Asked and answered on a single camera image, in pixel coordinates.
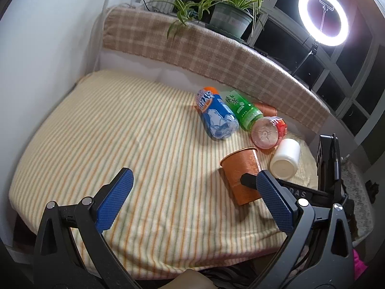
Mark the pink sleeve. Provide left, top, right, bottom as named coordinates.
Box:
left=353, top=249, right=367, bottom=281

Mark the red label plastic bottle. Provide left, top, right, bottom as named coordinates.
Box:
left=250, top=116, right=287, bottom=150

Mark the ring light on tripod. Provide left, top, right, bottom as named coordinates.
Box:
left=291, top=0, right=349, bottom=76

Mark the green label plastic bottle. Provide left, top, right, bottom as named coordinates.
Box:
left=225, top=90, right=264, bottom=131

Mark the striped yellow table cloth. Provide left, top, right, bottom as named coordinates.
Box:
left=8, top=69, right=319, bottom=279

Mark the blue label plastic bottle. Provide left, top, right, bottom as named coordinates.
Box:
left=195, top=87, right=239, bottom=140

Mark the beige plaid sill cloth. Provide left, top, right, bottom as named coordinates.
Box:
left=103, top=7, right=330, bottom=132

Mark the orange patterned metal cup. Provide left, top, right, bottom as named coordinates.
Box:
left=220, top=147, right=261, bottom=205

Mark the spider plant in green pot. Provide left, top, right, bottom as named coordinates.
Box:
left=145, top=0, right=264, bottom=40

